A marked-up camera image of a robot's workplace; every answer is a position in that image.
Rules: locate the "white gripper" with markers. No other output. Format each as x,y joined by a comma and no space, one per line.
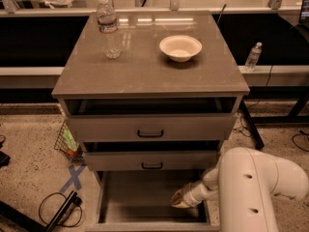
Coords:
192,194

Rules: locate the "grey drawer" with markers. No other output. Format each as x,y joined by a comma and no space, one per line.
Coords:
140,201
150,155
151,127

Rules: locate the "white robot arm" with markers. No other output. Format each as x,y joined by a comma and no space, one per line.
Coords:
244,182

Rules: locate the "grey drawer cabinet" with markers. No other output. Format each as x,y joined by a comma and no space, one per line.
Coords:
143,80

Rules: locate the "black table leg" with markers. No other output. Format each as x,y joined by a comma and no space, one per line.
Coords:
259,144

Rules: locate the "white paper bowl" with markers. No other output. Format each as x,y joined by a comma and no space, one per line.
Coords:
180,48

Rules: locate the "black stand leg left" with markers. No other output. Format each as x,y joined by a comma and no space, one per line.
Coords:
56,210

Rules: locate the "small background water bottle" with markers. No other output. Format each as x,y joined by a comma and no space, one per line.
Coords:
253,57

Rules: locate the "clear plastic water bottle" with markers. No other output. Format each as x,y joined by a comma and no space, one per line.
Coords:
108,26

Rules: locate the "wire mesh basket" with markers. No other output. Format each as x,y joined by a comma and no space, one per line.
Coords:
66,144

